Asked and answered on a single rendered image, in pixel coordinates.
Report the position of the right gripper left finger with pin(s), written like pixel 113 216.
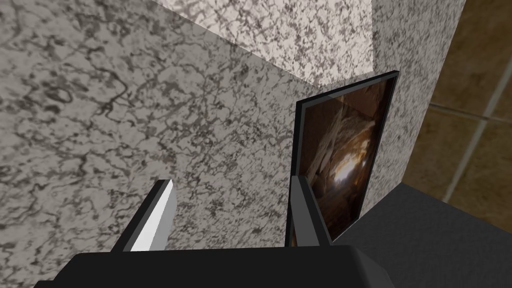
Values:
pixel 152 226

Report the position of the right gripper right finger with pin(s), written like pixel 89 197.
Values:
pixel 306 222

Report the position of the black framed brown picture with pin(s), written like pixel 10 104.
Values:
pixel 340 148

